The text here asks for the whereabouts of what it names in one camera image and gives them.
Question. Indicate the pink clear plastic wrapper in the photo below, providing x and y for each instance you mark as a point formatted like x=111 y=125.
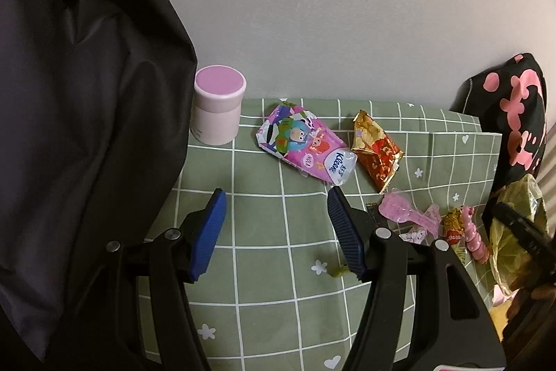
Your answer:
x=391 y=208

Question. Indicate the yellow plastic bin bag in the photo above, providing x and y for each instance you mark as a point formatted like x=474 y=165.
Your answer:
x=508 y=262

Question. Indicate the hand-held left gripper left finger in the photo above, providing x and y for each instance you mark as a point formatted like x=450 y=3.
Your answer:
x=210 y=232

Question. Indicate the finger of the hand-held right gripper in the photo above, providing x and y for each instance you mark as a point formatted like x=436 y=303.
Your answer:
x=521 y=225

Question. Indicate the pink printed tissue pack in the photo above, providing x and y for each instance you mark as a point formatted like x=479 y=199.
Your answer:
x=304 y=145

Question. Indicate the small green scrap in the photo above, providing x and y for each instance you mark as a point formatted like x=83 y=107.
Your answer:
x=336 y=272

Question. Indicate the red yellow candy wrapper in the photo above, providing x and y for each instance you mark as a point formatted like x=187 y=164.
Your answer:
x=454 y=229

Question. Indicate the pink lidded jar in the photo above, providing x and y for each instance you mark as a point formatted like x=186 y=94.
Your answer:
x=217 y=114

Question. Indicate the dark round bin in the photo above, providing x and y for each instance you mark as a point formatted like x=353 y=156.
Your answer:
x=530 y=323

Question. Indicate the green checkered tablecloth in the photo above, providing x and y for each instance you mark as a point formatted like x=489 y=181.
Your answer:
x=269 y=266

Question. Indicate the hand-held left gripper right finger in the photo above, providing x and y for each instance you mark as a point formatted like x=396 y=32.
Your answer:
x=347 y=240

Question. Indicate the red gold snack packet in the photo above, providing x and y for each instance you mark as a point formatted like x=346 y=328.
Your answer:
x=382 y=162

